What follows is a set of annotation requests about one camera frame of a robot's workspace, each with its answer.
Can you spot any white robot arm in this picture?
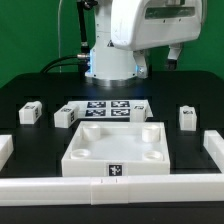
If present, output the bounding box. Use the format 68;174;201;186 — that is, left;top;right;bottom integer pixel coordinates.
85;0;207;87

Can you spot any white square tabletop part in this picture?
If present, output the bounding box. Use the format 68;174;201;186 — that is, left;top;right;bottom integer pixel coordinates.
61;121;170;177

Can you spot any thin white cable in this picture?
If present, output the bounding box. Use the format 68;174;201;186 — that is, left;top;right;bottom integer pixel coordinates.
57;0;64;74

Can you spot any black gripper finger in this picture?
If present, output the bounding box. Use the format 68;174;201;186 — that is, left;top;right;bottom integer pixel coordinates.
133;50;148;79
166;43;183;71

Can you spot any white fixture wall left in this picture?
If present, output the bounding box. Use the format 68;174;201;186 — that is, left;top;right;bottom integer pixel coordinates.
0;135;14;171

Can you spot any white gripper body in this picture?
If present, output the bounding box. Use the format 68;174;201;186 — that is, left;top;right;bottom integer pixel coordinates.
111;0;207;51

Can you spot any white sheet with tags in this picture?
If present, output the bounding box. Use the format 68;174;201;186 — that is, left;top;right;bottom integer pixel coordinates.
68;99;153;118

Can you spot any white fixture wall front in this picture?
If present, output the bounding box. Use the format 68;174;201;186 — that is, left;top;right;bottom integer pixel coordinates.
0;174;224;206

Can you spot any black cable bundle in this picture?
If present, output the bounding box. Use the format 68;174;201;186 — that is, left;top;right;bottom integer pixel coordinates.
39;0;98;74

